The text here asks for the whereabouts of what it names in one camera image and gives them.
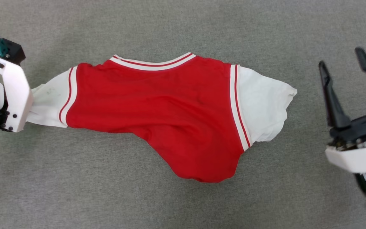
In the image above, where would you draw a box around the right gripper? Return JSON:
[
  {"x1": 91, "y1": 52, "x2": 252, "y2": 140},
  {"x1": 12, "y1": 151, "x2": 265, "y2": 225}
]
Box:
[{"x1": 318, "y1": 47, "x2": 366, "y2": 150}]

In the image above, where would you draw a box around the red and white t-shirt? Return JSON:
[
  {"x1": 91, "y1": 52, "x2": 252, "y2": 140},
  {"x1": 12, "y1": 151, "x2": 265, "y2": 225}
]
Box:
[{"x1": 27, "y1": 52, "x2": 298, "y2": 183}]

